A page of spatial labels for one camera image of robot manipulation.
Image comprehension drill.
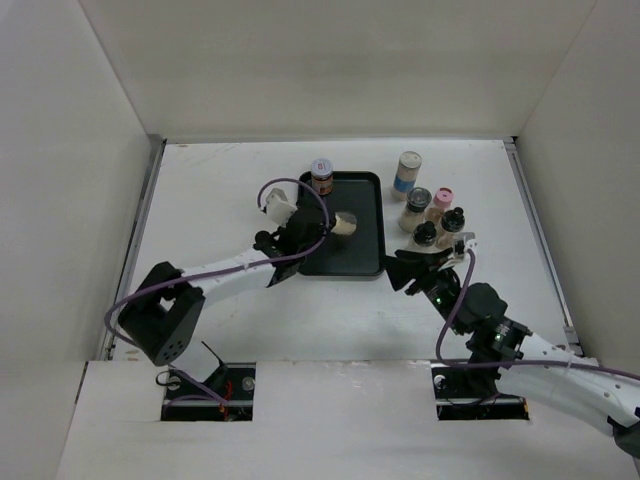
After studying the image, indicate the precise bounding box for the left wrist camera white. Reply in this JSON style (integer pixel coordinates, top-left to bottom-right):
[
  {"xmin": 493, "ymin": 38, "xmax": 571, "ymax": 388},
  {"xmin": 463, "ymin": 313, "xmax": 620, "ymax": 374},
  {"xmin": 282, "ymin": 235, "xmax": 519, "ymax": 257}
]
[{"xmin": 264, "ymin": 188, "xmax": 297, "ymax": 226}]

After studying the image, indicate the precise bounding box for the yellow-cap clear spice bottle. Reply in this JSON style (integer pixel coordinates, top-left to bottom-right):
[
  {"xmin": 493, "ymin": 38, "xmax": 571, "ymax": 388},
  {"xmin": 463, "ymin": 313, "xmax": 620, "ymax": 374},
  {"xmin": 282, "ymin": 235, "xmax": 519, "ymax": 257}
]
[{"xmin": 330, "ymin": 211, "xmax": 358, "ymax": 249}]

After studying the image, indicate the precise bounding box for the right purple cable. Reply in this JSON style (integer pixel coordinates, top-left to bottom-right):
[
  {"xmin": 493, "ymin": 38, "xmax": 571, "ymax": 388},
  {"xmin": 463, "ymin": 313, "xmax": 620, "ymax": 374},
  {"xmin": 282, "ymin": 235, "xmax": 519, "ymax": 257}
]
[{"xmin": 434, "ymin": 247, "xmax": 640, "ymax": 384}]

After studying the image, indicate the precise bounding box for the white-lid brown spice jar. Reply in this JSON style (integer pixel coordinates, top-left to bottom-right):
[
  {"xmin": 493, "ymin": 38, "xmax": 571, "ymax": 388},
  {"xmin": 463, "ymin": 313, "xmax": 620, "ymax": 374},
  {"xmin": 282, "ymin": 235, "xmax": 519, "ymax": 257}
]
[{"xmin": 310, "ymin": 158, "xmax": 334, "ymax": 196}]

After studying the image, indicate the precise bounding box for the black-cap brown spice bottle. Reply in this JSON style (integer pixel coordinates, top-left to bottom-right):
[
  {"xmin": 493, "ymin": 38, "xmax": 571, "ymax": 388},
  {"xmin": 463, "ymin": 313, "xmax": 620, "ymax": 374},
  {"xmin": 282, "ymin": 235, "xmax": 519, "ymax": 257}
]
[{"xmin": 435, "ymin": 207, "xmax": 466, "ymax": 250}]

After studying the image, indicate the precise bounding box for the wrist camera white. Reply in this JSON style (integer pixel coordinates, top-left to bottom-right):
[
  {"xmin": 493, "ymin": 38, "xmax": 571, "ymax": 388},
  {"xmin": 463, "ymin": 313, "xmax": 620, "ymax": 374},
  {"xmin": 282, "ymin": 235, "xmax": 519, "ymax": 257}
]
[
  {"xmin": 452, "ymin": 232, "xmax": 478, "ymax": 257},
  {"xmin": 264, "ymin": 188, "xmax": 297, "ymax": 226}
]

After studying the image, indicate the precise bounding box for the metal frame rail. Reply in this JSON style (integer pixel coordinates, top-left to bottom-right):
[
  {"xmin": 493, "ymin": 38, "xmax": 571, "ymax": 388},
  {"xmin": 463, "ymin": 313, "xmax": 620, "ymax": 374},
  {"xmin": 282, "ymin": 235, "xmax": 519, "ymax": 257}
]
[
  {"xmin": 97, "ymin": 135, "xmax": 168, "ymax": 361},
  {"xmin": 503, "ymin": 137, "xmax": 583, "ymax": 352}
]

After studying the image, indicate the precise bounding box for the black plastic tray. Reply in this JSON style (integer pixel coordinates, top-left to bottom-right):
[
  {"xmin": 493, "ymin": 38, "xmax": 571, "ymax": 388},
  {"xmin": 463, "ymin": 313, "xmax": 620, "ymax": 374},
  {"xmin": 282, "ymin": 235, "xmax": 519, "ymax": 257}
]
[{"xmin": 299, "ymin": 171, "xmax": 386, "ymax": 277}]

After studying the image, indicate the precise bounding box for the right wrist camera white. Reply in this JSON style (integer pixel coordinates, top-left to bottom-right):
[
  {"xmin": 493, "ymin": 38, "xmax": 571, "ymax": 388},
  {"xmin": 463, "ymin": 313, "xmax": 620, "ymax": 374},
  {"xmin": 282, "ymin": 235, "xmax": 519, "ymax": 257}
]
[{"xmin": 452, "ymin": 232, "xmax": 478, "ymax": 257}]

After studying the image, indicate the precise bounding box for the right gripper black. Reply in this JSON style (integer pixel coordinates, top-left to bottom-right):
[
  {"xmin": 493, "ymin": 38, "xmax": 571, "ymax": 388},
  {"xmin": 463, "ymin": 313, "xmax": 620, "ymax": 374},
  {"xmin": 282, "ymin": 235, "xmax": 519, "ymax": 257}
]
[{"xmin": 378, "ymin": 247, "xmax": 467, "ymax": 335}]

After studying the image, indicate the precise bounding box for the black-cap white spice bottle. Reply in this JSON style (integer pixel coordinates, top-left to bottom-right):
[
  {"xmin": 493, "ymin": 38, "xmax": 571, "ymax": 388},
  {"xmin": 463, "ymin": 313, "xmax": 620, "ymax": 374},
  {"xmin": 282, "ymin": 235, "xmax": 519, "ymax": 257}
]
[{"xmin": 407, "ymin": 221, "xmax": 437, "ymax": 253}]

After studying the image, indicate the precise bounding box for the pink-cap spice bottle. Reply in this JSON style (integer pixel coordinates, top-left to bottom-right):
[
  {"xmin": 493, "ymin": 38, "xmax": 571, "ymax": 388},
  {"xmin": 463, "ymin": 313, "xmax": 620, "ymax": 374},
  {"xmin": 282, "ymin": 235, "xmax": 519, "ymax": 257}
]
[{"xmin": 425, "ymin": 187, "xmax": 454, "ymax": 225}]

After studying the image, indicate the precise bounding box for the tall blue-label bead jar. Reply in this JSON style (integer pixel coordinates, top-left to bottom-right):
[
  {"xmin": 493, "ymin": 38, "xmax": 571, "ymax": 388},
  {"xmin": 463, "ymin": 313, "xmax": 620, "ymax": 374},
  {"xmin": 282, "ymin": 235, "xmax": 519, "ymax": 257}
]
[{"xmin": 391, "ymin": 151, "xmax": 422, "ymax": 200}]

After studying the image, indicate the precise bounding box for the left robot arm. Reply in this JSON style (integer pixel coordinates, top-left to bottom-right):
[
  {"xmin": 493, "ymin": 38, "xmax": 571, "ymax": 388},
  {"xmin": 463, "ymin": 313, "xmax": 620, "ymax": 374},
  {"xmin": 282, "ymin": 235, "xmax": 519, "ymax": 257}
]
[{"xmin": 117, "ymin": 206, "xmax": 336, "ymax": 399}]

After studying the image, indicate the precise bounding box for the black-cap grinder white salt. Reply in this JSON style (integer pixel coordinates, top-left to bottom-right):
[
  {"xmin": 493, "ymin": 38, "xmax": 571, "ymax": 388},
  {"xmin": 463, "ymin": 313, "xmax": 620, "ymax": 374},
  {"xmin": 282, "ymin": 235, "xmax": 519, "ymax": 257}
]
[{"xmin": 398, "ymin": 187, "xmax": 432, "ymax": 233}]

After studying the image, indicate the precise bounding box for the left metal frame rail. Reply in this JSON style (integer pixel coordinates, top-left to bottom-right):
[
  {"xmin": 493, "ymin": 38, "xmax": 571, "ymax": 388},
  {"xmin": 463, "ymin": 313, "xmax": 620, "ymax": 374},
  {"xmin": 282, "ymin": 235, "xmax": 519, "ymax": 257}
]
[{"xmin": 97, "ymin": 135, "xmax": 168, "ymax": 361}]

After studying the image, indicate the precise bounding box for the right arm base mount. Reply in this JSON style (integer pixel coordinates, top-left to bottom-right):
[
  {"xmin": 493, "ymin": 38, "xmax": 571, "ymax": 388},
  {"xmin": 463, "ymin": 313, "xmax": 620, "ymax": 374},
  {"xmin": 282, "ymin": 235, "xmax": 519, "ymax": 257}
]
[{"xmin": 430, "ymin": 363, "xmax": 530, "ymax": 421}]

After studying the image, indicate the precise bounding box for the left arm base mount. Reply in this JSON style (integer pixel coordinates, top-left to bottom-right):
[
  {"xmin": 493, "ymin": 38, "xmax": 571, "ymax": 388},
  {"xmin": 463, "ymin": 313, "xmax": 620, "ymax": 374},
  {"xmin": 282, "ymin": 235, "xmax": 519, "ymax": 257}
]
[{"xmin": 155, "ymin": 363, "xmax": 257, "ymax": 423}]

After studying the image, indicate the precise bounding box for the right metal frame rail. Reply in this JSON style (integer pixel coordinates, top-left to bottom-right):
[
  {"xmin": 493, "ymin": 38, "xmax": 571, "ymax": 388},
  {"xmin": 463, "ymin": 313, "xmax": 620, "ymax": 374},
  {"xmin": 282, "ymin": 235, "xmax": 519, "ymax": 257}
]
[{"xmin": 503, "ymin": 137, "xmax": 583, "ymax": 352}]

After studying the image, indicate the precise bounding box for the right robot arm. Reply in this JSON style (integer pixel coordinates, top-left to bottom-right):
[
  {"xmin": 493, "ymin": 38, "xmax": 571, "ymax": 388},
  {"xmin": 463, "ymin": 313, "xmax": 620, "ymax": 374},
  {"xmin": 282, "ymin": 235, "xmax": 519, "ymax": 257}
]
[{"xmin": 385, "ymin": 247, "xmax": 639, "ymax": 458}]

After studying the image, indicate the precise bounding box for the purple cable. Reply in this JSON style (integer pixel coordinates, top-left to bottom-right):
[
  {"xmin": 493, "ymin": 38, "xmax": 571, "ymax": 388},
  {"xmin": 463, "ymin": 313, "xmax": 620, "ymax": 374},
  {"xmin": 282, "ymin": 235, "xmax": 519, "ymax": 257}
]
[
  {"xmin": 434, "ymin": 247, "xmax": 640, "ymax": 384},
  {"xmin": 103, "ymin": 178, "xmax": 332, "ymax": 416}
]

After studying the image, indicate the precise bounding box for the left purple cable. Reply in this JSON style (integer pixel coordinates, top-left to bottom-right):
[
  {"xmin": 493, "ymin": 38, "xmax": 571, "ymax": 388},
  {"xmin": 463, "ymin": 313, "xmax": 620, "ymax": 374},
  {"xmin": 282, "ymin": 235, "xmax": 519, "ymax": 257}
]
[{"xmin": 103, "ymin": 178, "xmax": 332, "ymax": 416}]

